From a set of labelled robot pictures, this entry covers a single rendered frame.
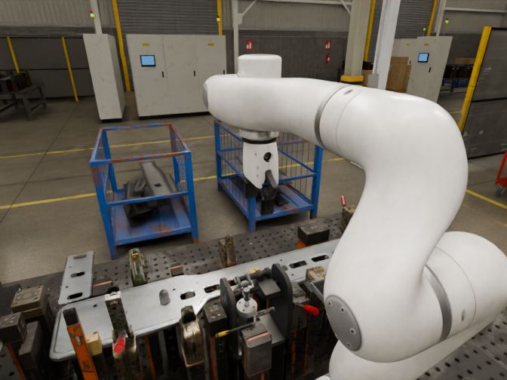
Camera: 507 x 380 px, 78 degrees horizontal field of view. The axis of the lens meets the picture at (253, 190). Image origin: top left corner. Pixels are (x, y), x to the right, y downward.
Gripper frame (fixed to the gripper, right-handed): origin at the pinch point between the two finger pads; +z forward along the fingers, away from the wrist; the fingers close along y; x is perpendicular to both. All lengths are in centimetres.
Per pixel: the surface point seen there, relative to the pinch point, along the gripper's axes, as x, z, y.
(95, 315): 44, 45, 27
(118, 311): 35.0, 28.6, 8.4
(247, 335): 4.6, 37.0, -4.3
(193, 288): 13, 45, 27
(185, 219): -18, 129, 222
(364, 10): -505, -100, 574
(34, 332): 61, 45, 28
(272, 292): -4.4, 29.1, -0.3
